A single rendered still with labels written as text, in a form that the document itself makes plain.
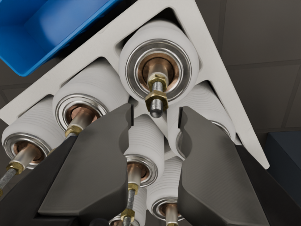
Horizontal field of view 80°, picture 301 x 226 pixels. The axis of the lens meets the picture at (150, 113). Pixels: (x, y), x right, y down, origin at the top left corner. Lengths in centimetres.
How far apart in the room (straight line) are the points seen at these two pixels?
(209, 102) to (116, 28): 17
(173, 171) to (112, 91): 21
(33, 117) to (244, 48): 45
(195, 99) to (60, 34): 36
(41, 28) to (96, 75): 28
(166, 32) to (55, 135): 22
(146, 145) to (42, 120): 17
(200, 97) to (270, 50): 28
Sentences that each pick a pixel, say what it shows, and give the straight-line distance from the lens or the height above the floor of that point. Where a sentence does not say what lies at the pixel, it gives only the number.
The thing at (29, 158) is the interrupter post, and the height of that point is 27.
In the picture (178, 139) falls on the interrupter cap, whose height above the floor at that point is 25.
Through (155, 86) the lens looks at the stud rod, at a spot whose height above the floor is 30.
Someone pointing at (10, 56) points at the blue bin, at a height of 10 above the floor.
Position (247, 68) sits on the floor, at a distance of 52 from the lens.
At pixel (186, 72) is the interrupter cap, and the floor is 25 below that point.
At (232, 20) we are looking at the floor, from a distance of 48.
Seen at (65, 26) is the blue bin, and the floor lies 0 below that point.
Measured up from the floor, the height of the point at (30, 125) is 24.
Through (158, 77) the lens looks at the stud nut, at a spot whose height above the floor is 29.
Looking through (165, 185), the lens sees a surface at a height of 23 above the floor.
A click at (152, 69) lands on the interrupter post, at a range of 19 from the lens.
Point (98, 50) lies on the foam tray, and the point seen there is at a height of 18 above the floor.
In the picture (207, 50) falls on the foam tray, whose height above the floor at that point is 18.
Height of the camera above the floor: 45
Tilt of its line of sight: 59 degrees down
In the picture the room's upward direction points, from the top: 174 degrees counter-clockwise
